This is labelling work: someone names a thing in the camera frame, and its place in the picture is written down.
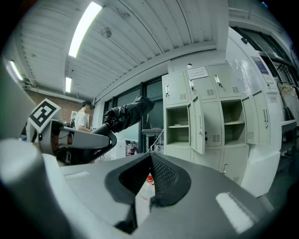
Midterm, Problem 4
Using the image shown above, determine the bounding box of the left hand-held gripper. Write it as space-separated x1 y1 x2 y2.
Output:
27 98 117 165

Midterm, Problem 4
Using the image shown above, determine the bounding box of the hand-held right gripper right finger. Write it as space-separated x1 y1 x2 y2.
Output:
130 153 274 239

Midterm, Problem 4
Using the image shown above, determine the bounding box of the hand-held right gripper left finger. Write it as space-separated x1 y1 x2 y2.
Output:
0 139 152 239

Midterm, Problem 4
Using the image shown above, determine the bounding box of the grey metal locker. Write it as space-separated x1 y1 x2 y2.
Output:
162 60 271 186

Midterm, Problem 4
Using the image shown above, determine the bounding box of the open grey locker door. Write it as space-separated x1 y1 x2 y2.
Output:
242 90 271 145
188 94 206 155

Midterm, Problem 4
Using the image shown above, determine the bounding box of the white box appliance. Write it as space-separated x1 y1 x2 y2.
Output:
109 139 127 161

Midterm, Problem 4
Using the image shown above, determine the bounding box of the large red-capped water bottle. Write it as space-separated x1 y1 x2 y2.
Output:
137 172 156 218

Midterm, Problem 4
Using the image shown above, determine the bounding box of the white folding stand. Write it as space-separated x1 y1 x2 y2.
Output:
151 129 164 153

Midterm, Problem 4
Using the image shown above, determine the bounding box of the round ceiling smoke detector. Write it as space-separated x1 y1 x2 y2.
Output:
100 27 113 39

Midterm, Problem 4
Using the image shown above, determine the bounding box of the long ceiling light strip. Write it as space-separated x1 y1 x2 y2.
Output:
68 1 103 58

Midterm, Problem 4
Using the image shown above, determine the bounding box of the metal storage rack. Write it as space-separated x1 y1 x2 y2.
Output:
277 80 299 162

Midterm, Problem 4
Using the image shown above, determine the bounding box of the white paper notice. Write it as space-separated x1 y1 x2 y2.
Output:
186 67 209 79

